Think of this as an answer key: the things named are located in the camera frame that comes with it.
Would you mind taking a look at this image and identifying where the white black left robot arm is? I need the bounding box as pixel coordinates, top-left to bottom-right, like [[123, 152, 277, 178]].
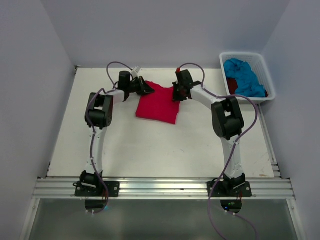
[[77, 67, 155, 197]]

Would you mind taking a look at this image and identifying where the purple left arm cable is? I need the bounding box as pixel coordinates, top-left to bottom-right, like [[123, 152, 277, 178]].
[[84, 61, 137, 215]]

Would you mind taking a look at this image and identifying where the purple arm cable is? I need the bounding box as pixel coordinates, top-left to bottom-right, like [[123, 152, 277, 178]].
[[84, 61, 137, 215], [178, 62, 259, 240]]

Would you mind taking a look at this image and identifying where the blue t shirt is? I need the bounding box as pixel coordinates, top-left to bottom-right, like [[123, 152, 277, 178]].
[[223, 58, 261, 85]]

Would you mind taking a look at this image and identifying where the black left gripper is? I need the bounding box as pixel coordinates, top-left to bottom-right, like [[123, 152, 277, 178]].
[[127, 76, 154, 96]]

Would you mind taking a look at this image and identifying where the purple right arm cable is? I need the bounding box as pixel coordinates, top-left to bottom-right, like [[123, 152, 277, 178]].
[[178, 62, 259, 240]]

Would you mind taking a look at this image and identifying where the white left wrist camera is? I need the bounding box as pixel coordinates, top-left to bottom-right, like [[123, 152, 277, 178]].
[[130, 66, 141, 79]]

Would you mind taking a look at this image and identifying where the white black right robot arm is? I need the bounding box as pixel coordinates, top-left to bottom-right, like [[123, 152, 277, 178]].
[[172, 68, 246, 197]]

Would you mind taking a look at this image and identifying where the pink red t shirt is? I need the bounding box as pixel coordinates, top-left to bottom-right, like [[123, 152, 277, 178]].
[[135, 81, 180, 125]]

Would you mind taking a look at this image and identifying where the white plastic laundry basket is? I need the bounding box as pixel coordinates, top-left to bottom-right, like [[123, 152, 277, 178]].
[[219, 51, 276, 104]]

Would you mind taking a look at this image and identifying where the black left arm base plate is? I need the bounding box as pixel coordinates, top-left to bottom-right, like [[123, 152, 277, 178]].
[[73, 181, 120, 198]]

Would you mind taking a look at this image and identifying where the aluminium mounting rail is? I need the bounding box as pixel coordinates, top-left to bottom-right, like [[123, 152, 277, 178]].
[[32, 177, 295, 200]]

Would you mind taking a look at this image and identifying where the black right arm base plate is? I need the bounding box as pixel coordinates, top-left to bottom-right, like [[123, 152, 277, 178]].
[[206, 178, 253, 198]]

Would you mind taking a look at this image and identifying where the dark red t shirt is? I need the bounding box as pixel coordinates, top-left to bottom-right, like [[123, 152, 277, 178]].
[[226, 78, 269, 98]]

